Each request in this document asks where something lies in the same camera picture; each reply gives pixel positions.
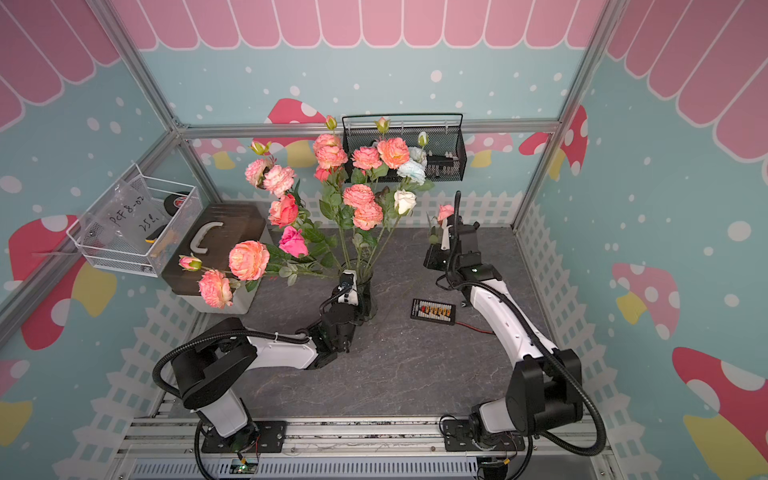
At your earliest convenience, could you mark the orange pink rose spray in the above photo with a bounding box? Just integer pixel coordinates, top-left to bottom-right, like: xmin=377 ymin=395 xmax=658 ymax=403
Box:
xmin=336 ymin=116 xmax=418 ymax=265

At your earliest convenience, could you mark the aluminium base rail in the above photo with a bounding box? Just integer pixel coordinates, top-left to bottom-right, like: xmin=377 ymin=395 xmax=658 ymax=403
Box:
xmin=106 ymin=416 xmax=622 ymax=479

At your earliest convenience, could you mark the clear glass vase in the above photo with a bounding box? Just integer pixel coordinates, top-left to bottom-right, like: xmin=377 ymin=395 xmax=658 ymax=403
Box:
xmin=340 ymin=261 xmax=377 ymax=324

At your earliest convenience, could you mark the pink rose stem bunch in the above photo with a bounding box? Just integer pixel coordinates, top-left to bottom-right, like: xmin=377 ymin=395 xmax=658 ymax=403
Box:
xmin=178 ymin=240 xmax=299 ymax=309

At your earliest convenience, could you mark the black tape roll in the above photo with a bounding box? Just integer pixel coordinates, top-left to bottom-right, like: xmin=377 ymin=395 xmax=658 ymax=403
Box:
xmin=163 ymin=192 xmax=188 ymax=217

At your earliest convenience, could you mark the black connector board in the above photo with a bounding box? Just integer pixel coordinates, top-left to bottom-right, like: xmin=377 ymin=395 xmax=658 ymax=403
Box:
xmin=410 ymin=298 xmax=456 ymax=325

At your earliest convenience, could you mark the white blue flower stem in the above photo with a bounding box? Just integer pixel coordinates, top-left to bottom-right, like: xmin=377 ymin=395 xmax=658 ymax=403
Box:
xmin=397 ymin=131 xmax=429 ymax=186

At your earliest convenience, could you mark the clear wire wall basket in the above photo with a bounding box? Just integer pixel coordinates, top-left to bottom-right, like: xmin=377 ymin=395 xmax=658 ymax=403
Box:
xmin=66 ymin=164 xmax=203 ymax=278

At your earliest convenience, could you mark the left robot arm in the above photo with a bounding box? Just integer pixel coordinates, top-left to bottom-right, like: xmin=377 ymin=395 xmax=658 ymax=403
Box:
xmin=152 ymin=291 xmax=372 ymax=454

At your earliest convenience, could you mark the white rose stem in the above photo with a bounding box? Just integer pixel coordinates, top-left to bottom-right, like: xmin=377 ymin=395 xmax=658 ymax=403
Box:
xmin=353 ymin=189 xmax=417 ymax=273

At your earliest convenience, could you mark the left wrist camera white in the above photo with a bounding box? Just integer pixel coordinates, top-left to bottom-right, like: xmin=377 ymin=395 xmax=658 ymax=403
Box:
xmin=337 ymin=270 xmax=359 ymax=306

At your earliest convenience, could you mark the black wire mesh basket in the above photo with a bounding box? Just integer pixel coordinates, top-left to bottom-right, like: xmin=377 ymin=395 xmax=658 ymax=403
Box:
xmin=341 ymin=112 xmax=467 ymax=181

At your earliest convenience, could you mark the tall pink carnation stem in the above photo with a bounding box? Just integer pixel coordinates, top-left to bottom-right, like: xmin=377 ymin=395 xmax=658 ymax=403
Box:
xmin=245 ymin=116 xmax=350 ymax=269

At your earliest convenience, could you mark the magenta rose stem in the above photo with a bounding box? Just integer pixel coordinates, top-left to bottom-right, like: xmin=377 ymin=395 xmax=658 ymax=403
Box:
xmin=278 ymin=226 xmax=341 ymax=280

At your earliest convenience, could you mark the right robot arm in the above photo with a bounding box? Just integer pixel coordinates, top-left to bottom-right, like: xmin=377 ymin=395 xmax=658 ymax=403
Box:
xmin=425 ymin=192 xmax=607 ymax=457

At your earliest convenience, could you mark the brown lidded storage box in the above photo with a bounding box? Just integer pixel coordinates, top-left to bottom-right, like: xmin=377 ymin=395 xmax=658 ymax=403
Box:
xmin=161 ymin=202 xmax=271 ymax=315

